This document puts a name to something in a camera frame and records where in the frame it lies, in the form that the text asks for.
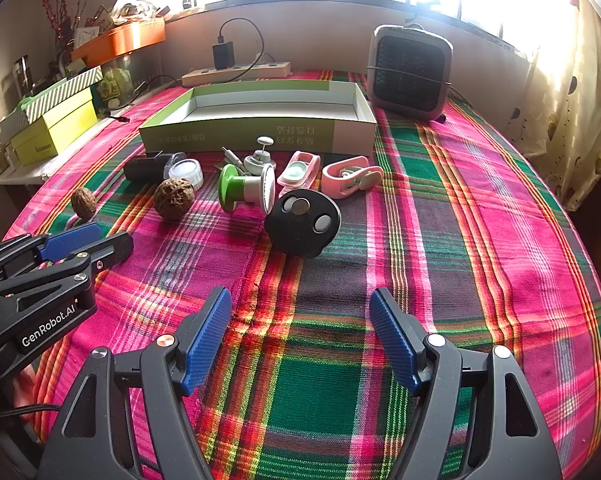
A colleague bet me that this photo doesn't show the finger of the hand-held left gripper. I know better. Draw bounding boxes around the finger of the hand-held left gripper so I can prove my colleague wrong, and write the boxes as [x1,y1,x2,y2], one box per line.
[0,222,104,284]
[0,232,134,309]

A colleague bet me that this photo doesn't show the green white cardboard box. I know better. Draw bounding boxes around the green white cardboard box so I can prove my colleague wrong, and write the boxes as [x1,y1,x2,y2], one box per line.
[139,80,378,157]

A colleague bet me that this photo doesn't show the red branch decoration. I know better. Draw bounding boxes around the red branch decoration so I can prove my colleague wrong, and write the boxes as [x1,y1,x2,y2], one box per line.
[35,0,81,56]

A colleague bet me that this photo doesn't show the small grey white gadget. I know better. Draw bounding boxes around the small grey white gadget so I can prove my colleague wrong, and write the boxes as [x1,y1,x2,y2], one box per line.
[244,136,276,173]

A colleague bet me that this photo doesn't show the cream patterned curtain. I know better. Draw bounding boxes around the cream patterned curtain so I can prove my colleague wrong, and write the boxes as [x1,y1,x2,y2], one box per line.
[510,0,601,213]

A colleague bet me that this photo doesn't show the pink clip with mint button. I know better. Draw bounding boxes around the pink clip with mint button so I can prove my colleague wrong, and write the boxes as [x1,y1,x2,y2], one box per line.
[277,151,322,198]

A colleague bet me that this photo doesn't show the green white striped box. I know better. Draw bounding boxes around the green white striped box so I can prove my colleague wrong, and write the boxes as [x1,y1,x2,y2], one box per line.
[19,66,104,111]

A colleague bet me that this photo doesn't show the black rectangular device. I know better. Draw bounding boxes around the black rectangular device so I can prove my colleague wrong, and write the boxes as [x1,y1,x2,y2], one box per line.
[124,151,174,181]

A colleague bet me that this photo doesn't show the clear round jar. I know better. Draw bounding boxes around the clear round jar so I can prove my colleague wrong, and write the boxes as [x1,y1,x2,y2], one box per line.
[168,156,204,191]

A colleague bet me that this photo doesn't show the grey space heater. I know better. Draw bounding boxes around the grey space heater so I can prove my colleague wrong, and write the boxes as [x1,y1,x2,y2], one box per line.
[366,23,454,122]

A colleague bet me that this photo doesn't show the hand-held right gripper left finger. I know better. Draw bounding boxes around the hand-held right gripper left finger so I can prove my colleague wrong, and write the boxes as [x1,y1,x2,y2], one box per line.
[38,286,234,480]

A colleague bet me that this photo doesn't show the orange box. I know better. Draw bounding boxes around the orange box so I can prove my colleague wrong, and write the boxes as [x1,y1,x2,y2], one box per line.
[70,16,167,66]

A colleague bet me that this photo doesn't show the crumpled white plastic bag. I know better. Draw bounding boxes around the crumpled white plastic bag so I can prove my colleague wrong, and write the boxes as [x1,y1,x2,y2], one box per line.
[108,0,164,23]

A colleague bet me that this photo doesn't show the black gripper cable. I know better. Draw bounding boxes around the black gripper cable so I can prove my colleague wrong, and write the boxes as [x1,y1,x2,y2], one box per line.
[0,402,64,418]

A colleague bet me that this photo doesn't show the glass jar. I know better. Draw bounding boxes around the glass jar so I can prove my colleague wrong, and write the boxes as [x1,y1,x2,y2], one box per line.
[13,55,37,98]

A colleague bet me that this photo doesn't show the pink white clip holder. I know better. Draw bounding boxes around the pink white clip holder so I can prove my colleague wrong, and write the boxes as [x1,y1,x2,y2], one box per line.
[321,157,384,198]

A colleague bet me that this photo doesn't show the black round disc with buttons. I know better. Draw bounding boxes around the black round disc with buttons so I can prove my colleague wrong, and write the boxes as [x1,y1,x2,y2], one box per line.
[264,189,341,260]

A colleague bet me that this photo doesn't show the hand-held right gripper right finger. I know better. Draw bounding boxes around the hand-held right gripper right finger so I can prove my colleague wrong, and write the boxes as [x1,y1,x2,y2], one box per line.
[369,287,563,480]

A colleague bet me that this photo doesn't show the white side shelf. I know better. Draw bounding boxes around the white side shelf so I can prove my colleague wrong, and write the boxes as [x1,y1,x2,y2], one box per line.
[0,152,56,184]

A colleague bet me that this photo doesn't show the brown walnut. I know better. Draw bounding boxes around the brown walnut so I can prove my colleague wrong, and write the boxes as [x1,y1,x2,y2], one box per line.
[153,178,196,222]
[71,187,98,222]

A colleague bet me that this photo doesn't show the pink green plaid tablecloth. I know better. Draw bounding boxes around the pink green plaid tablecloth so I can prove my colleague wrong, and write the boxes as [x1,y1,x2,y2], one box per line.
[3,67,601,480]

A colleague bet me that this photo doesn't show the white power strip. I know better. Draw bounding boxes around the white power strip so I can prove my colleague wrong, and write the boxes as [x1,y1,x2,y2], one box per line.
[182,61,291,87]

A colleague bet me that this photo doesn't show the green packet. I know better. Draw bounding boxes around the green packet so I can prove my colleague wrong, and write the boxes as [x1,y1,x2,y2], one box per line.
[100,67,132,101]

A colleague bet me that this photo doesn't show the black charger cable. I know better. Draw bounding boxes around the black charger cable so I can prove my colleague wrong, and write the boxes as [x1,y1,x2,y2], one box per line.
[105,18,266,123]

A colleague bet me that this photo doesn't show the glass tank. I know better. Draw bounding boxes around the glass tank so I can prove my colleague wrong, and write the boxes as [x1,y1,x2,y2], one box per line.
[98,52,165,106]

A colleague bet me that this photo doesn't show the green white spool tool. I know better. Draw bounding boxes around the green white spool tool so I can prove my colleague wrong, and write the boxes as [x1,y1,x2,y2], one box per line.
[219,162,277,215]

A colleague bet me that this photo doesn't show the black charger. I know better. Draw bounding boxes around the black charger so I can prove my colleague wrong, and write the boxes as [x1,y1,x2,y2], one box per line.
[212,42,235,69]

